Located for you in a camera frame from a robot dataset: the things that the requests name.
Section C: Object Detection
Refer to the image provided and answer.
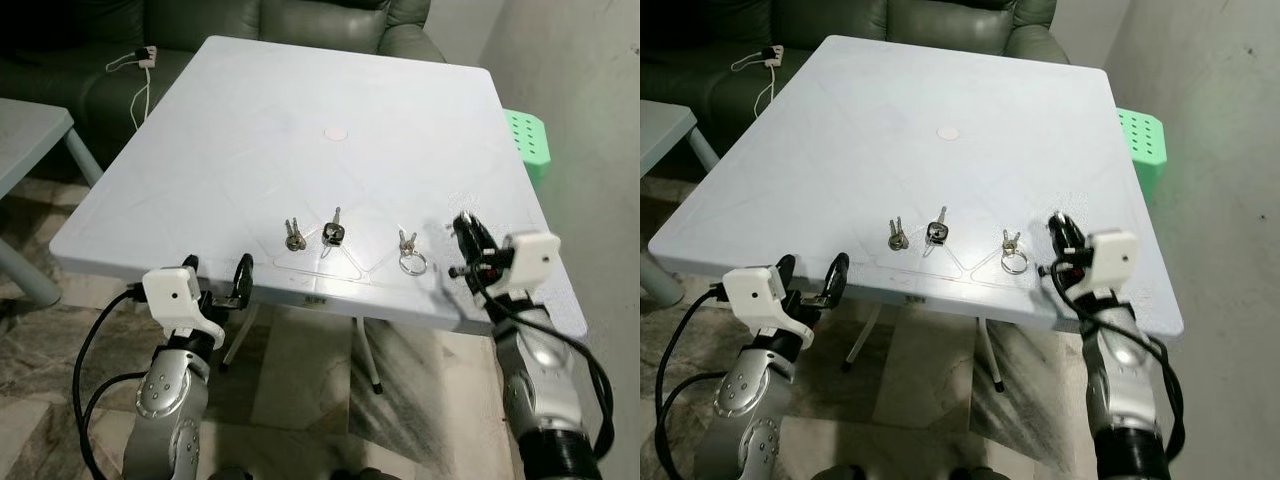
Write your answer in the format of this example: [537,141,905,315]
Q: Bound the grey metal table leg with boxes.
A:
[845,302,883,373]
[978,318,1004,393]
[355,318,384,394]
[220,300,261,373]

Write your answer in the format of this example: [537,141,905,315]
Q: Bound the green plastic stool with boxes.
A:
[1115,107,1169,197]
[503,108,553,187]

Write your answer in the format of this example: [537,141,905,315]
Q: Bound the white plastic folding table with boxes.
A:
[648,35,1186,393]
[48,35,589,394]

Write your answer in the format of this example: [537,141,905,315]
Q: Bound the small grey table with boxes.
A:
[0,97,103,311]
[640,100,721,307]

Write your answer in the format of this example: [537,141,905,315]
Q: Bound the dark green leather sofa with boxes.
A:
[0,0,446,183]
[640,0,1071,183]

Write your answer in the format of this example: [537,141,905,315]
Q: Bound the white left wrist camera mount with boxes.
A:
[722,266,809,348]
[142,266,226,348]

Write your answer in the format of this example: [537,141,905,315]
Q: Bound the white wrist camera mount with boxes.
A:
[505,232,561,293]
[142,266,226,348]
[1085,231,1141,296]
[722,266,809,348]

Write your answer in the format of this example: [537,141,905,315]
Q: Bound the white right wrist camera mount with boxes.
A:
[1085,231,1141,296]
[505,232,561,293]

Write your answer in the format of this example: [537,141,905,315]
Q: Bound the keys on silver ring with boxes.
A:
[1001,229,1031,275]
[397,229,429,276]

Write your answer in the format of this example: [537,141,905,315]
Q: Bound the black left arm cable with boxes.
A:
[655,288,731,473]
[72,288,151,480]

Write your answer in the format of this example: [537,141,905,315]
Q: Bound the white charger cable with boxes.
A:
[105,52,153,131]
[730,55,777,116]

